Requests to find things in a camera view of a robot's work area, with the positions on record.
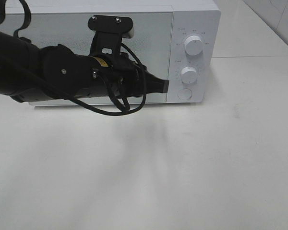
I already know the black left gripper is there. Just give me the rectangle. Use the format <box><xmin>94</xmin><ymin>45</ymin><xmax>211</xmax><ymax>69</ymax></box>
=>
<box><xmin>90</xmin><ymin>54</ymin><xmax>169</xmax><ymax>98</ymax></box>

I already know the round white door-release button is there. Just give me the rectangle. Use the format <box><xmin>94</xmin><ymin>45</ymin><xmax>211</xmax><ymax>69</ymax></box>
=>
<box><xmin>178</xmin><ymin>89</ymin><xmax>192</xmax><ymax>101</ymax></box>

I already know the white microwave door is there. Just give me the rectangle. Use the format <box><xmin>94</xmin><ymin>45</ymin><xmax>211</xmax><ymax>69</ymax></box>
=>
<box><xmin>0</xmin><ymin>11</ymin><xmax>175</xmax><ymax>106</ymax></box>

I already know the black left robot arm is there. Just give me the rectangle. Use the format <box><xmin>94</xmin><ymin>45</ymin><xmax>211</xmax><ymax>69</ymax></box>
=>
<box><xmin>0</xmin><ymin>32</ymin><xmax>169</xmax><ymax>103</ymax></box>

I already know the lower white microwave knob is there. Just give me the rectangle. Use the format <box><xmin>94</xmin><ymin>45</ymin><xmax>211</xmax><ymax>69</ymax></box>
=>
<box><xmin>181</xmin><ymin>67</ymin><xmax>198</xmax><ymax>84</ymax></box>

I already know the white microwave knob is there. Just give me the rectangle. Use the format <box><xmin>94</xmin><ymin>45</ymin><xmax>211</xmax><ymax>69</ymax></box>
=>
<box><xmin>181</xmin><ymin>67</ymin><xmax>198</xmax><ymax>84</ymax></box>
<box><xmin>183</xmin><ymin>35</ymin><xmax>204</xmax><ymax>56</ymax></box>

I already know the white microwave oven body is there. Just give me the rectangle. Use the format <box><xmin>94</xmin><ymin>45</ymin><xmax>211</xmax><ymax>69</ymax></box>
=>
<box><xmin>0</xmin><ymin>0</ymin><xmax>221</xmax><ymax>115</ymax></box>

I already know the upper white microwave knob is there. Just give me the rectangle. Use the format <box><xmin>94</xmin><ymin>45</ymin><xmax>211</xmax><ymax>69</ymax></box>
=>
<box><xmin>183</xmin><ymin>35</ymin><xmax>204</xmax><ymax>56</ymax></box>

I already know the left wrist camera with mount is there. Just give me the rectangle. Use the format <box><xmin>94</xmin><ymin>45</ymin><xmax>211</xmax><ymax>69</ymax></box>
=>
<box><xmin>87</xmin><ymin>15</ymin><xmax>134</xmax><ymax>58</ymax></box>

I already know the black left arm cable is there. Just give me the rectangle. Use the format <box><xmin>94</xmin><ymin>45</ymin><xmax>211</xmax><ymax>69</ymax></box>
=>
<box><xmin>0</xmin><ymin>0</ymin><xmax>149</xmax><ymax>116</ymax></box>

